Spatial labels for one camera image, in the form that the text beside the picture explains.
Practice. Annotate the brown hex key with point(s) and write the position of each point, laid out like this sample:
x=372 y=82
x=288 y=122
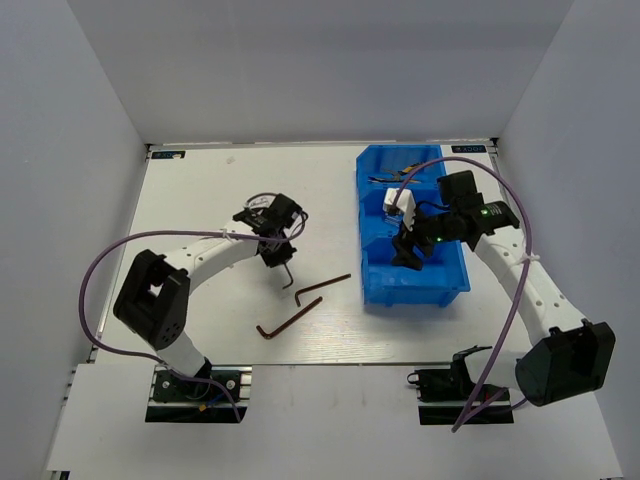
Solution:
x=289 y=278
x=288 y=323
x=319 y=285

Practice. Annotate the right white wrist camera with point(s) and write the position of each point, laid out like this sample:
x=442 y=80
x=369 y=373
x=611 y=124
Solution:
x=399 y=207

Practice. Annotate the blue three-compartment bin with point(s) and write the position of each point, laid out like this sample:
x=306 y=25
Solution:
x=443 y=276

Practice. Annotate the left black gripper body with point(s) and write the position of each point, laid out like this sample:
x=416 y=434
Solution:
x=282 y=252

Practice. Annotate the yellow pliers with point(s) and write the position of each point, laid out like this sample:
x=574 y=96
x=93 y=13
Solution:
x=403 y=172
x=389 y=179

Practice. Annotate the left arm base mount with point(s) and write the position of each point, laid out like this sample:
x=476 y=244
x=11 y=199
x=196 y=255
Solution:
x=172 y=400

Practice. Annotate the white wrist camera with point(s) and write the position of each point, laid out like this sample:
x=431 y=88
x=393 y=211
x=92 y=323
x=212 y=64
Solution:
x=259 y=202
x=399 y=207

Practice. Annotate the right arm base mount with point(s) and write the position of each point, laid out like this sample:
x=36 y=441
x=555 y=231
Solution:
x=440 y=403

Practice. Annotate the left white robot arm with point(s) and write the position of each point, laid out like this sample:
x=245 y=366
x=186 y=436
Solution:
x=153 y=300

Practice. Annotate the right table label sticker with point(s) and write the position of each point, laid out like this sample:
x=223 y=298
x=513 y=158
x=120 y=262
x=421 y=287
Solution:
x=468 y=149

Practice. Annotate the table label sticker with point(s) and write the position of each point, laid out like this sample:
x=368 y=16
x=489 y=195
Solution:
x=468 y=149
x=167 y=155

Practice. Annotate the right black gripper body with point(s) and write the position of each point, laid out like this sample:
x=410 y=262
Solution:
x=426 y=232

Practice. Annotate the left table label sticker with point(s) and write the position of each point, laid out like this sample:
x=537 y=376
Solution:
x=167 y=155

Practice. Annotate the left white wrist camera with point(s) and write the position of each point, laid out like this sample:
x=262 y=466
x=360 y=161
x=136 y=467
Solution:
x=259 y=202

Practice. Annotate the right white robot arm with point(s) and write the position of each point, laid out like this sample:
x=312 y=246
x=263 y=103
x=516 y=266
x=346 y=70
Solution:
x=569 y=354

